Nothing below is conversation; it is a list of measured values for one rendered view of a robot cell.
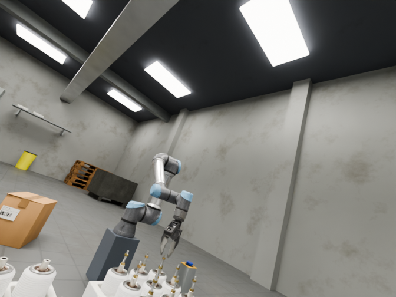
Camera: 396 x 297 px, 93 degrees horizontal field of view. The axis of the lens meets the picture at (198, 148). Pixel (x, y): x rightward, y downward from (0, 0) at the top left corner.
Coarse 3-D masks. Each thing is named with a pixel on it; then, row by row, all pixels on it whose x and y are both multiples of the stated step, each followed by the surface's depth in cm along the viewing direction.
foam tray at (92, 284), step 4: (100, 280) 87; (88, 284) 82; (92, 284) 81; (96, 284) 82; (100, 284) 84; (88, 288) 81; (92, 288) 80; (96, 288) 79; (84, 292) 82; (88, 292) 80; (92, 292) 78; (96, 292) 77; (100, 292) 78; (84, 296) 80; (88, 296) 79; (92, 296) 77; (96, 296) 76; (100, 296) 75; (104, 296) 76; (108, 296) 77; (112, 296) 78
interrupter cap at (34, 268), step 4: (36, 264) 67; (40, 264) 68; (32, 268) 64; (36, 268) 65; (48, 268) 67; (52, 268) 68; (32, 272) 62; (36, 272) 62; (40, 272) 63; (44, 272) 64; (48, 272) 65; (52, 272) 66
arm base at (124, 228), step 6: (120, 222) 131; (126, 222) 130; (132, 222) 131; (114, 228) 129; (120, 228) 127; (126, 228) 128; (132, 228) 130; (120, 234) 126; (126, 234) 127; (132, 234) 130
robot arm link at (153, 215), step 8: (168, 160) 148; (176, 160) 153; (168, 168) 149; (176, 168) 151; (168, 176) 149; (168, 184) 149; (152, 200) 144; (160, 200) 144; (152, 208) 140; (160, 208) 144; (144, 216) 136; (152, 216) 139; (160, 216) 143; (152, 224) 140
